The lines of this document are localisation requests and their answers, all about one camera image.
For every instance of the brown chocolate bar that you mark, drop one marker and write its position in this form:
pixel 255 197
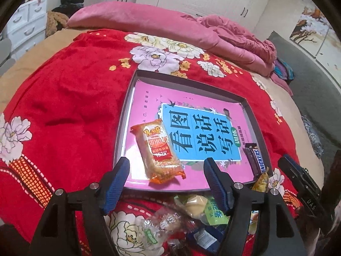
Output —
pixel 257 160

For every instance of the white drawer cabinet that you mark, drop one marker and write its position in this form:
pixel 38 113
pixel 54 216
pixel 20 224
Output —
pixel 26 24

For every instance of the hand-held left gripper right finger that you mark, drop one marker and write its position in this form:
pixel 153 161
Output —
pixel 217 188

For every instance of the red floral blanket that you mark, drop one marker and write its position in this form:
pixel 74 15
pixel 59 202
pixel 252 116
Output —
pixel 66 90

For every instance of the orange snack packet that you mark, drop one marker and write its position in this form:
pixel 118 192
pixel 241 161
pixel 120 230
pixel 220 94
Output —
pixel 157 152

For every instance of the dark clothes pile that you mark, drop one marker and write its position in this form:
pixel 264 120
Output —
pixel 70 1

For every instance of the grey shallow tray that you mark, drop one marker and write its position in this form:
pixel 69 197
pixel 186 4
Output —
pixel 128 98

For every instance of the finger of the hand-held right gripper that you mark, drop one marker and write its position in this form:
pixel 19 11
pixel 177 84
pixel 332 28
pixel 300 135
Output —
pixel 295 173

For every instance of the clear cake packet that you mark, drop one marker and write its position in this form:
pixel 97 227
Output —
pixel 159 224

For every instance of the grey patterned cloth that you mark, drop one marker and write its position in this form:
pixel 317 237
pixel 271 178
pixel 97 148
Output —
pixel 313 138

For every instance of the pink quilt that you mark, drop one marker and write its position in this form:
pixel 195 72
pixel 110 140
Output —
pixel 239 42

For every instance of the tree wall painting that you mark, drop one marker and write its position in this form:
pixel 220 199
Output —
pixel 306 26

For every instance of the purple teal cloth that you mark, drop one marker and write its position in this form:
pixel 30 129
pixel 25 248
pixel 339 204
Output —
pixel 283 69

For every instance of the grey floor mat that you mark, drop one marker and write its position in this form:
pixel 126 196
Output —
pixel 306 80

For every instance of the yellow wafer packet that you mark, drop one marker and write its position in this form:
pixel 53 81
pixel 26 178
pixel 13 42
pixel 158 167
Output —
pixel 261 182

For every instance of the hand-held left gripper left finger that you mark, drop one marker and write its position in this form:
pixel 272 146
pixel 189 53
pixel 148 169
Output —
pixel 117 185

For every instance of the pink picture book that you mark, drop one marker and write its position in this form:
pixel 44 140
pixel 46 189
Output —
pixel 149 106

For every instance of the pink pillow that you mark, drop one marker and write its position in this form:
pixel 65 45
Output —
pixel 120 13

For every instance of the blue snack packet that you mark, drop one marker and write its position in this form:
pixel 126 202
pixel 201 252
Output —
pixel 205 238

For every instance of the brown knitted blanket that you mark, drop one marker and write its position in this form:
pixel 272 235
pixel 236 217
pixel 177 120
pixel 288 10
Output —
pixel 57 21

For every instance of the green pastry packet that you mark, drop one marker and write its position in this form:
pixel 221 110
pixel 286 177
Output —
pixel 197 205

